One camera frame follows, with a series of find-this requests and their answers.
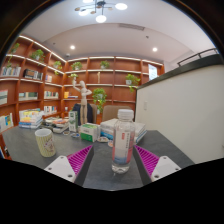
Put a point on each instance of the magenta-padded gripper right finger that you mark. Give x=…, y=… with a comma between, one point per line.
x=163, y=166

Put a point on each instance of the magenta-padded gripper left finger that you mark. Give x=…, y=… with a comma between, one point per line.
x=61, y=166

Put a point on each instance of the clear plastic water bottle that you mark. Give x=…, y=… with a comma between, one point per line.
x=123, y=146

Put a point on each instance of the yellow striped white cup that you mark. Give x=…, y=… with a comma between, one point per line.
x=45, y=143

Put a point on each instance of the flat dark magazine stack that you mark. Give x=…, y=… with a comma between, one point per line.
x=56, y=125

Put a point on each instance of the green white cardboard box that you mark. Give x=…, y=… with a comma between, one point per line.
x=88, y=132

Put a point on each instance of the tall green white carton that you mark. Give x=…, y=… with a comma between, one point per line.
x=73, y=121

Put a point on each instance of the dark chair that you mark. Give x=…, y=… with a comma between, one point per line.
x=77, y=113

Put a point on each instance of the colourful book stack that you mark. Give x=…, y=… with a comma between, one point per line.
x=30, y=119

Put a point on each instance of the white book stack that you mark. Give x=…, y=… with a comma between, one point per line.
x=107, y=128

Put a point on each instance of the tan padded chair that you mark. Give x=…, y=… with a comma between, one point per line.
x=111, y=112

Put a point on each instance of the dark metal railing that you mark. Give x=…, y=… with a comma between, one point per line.
x=196, y=55

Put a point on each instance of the recessed ceiling light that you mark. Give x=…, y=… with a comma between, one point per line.
x=154, y=49
x=72, y=47

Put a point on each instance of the ceiling air vent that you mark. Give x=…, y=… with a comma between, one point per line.
x=131, y=27

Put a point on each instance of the branched ceiling lamp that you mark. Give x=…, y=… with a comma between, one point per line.
x=101, y=18

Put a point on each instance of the white wall switch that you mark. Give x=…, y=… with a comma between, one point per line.
x=145, y=105

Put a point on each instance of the wooden wall shelf unit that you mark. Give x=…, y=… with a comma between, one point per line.
x=33, y=86

